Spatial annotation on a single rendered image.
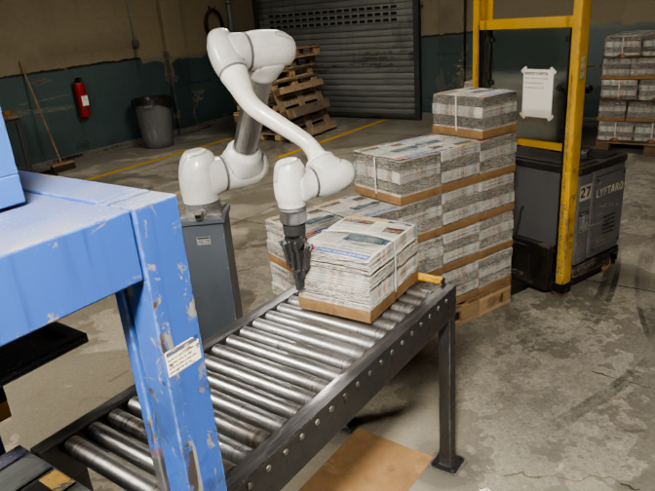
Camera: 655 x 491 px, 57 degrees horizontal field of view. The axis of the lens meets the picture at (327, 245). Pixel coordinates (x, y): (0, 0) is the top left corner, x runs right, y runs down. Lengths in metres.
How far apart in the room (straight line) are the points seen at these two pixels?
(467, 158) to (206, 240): 1.49
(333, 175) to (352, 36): 8.87
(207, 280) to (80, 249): 1.92
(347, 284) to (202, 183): 0.86
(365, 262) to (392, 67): 8.64
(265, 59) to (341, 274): 0.80
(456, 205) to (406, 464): 1.41
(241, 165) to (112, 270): 1.80
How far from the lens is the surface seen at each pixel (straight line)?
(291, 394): 1.71
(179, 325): 0.88
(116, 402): 1.82
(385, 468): 2.65
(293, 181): 1.88
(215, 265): 2.63
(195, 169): 2.53
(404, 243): 2.11
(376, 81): 10.58
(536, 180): 4.08
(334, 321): 2.04
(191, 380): 0.93
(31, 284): 0.74
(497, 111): 3.45
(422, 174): 3.11
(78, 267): 0.77
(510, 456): 2.74
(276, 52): 2.23
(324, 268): 2.00
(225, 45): 2.17
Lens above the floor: 1.76
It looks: 21 degrees down
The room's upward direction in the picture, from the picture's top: 5 degrees counter-clockwise
